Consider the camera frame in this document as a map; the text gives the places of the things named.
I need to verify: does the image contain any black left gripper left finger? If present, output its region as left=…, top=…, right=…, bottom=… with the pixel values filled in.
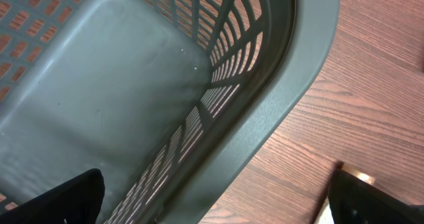
left=1, top=168, right=105, bottom=224

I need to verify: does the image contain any white and gold tube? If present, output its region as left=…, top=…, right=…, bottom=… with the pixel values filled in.
left=313, top=162, right=377, bottom=224

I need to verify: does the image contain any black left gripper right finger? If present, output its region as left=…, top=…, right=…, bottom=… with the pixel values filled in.
left=328, top=170, right=423, bottom=224

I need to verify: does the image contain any grey plastic mesh basket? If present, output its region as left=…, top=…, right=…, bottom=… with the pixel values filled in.
left=1, top=0, right=340, bottom=223

